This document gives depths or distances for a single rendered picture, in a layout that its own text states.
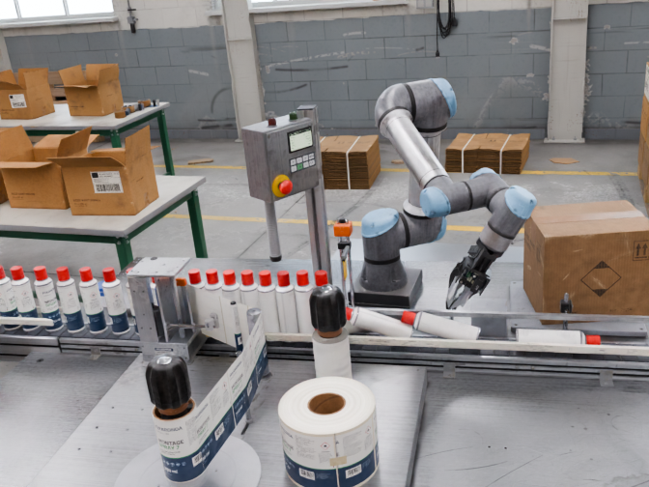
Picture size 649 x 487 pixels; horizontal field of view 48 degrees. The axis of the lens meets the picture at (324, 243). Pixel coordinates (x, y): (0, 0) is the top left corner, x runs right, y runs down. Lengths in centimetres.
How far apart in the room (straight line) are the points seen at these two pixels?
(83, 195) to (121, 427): 199
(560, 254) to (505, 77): 521
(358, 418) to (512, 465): 38
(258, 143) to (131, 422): 75
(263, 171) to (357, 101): 567
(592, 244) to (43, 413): 152
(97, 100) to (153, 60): 240
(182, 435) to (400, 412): 52
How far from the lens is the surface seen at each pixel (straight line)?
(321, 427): 146
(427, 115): 208
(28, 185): 394
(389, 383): 184
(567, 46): 706
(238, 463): 163
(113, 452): 177
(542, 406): 186
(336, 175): 603
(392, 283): 227
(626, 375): 198
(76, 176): 365
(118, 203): 359
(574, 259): 208
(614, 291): 216
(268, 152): 185
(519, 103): 723
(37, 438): 199
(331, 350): 167
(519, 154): 617
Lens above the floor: 190
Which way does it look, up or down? 22 degrees down
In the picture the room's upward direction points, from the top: 5 degrees counter-clockwise
